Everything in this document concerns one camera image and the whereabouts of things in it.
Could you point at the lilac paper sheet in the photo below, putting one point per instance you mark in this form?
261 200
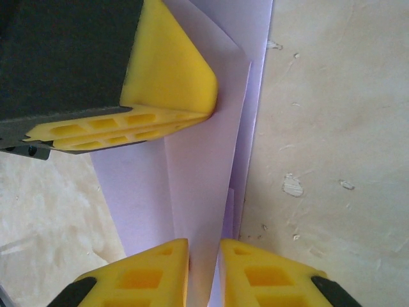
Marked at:
204 166

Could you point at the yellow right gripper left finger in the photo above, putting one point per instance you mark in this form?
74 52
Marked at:
143 278

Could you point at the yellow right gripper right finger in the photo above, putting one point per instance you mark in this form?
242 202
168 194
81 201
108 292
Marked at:
265 281

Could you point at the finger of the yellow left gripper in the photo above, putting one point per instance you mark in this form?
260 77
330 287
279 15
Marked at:
128 139
172 70

